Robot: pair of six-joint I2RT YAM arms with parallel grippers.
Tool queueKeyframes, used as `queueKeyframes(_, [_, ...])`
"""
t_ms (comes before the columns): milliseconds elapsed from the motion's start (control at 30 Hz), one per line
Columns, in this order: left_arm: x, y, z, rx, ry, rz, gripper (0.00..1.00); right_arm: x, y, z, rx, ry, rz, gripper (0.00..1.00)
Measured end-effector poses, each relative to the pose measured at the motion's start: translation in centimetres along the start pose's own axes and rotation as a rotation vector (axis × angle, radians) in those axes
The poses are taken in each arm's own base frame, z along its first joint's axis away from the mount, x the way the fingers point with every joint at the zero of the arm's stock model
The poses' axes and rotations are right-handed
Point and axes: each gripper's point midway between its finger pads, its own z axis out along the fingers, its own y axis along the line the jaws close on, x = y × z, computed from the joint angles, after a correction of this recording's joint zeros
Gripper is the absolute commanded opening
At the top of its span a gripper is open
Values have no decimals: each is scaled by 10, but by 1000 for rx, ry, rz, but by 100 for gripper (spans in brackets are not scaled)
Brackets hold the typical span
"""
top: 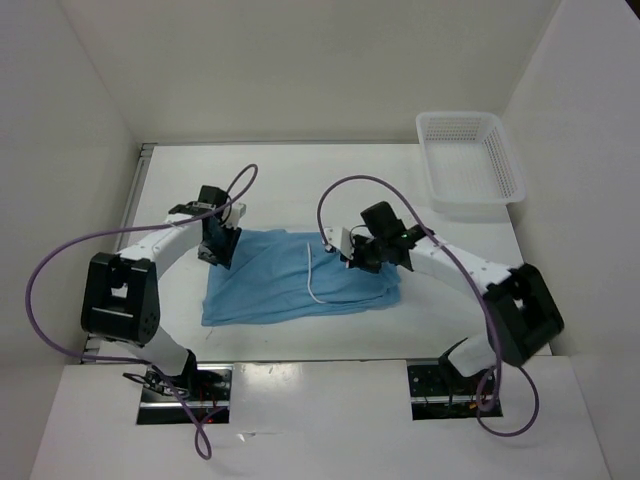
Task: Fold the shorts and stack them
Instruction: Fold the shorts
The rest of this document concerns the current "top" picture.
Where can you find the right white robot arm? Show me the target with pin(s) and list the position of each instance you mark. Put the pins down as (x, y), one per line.
(523, 314)

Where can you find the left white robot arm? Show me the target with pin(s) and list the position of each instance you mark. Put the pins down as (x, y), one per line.
(121, 299)

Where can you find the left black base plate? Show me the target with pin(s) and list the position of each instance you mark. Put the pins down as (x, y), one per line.
(209, 403)

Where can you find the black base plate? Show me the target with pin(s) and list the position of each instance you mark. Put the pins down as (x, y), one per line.
(433, 396)
(209, 403)

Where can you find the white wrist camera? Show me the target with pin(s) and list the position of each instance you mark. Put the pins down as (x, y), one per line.
(235, 213)
(338, 239)

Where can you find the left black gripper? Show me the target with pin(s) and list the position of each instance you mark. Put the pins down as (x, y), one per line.
(224, 256)

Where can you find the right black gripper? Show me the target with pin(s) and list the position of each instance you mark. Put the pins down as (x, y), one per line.
(357, 261)

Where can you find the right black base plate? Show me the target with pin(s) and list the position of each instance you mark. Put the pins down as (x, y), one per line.
(433, 396)

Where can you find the white plastic basket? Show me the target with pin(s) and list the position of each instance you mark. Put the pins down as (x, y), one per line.
(469, 161)

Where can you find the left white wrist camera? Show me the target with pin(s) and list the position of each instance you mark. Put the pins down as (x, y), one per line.
(235, 213)

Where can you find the blue mesh shorts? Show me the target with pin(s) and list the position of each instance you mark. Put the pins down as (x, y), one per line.
(277, 276)

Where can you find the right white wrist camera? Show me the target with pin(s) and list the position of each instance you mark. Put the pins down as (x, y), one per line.
(338, 239)

